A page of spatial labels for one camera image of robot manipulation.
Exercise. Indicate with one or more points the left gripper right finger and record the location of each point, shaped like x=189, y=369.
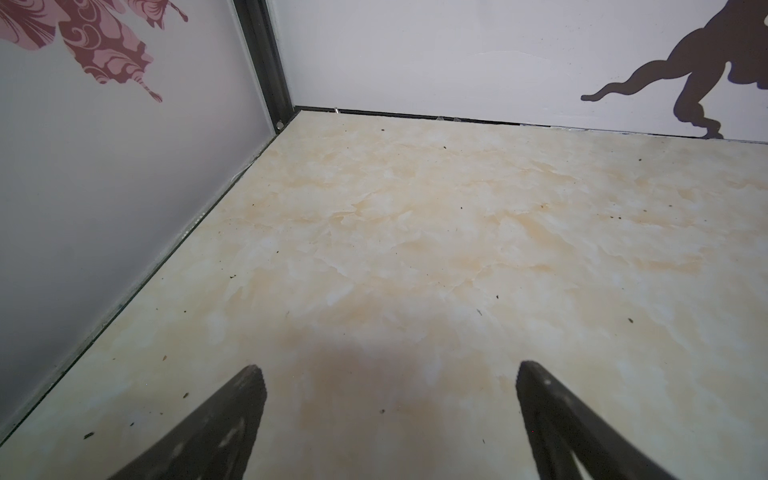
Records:
x=565, y=434

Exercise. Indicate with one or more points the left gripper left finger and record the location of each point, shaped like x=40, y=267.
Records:
x=215, y=441

